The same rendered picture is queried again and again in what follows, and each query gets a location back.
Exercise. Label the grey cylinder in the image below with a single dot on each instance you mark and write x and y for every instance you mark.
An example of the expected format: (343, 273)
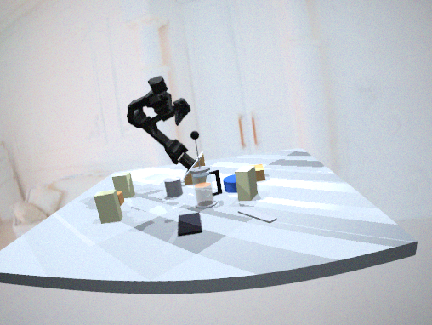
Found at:
(173, 187)

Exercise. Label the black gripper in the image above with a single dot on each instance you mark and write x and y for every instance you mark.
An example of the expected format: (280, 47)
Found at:
(179, 110)

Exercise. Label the blue cylinder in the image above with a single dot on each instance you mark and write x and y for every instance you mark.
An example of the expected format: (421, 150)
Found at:
(230, 184)

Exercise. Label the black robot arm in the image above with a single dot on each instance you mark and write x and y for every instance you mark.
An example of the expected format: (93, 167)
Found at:
(156, 99)

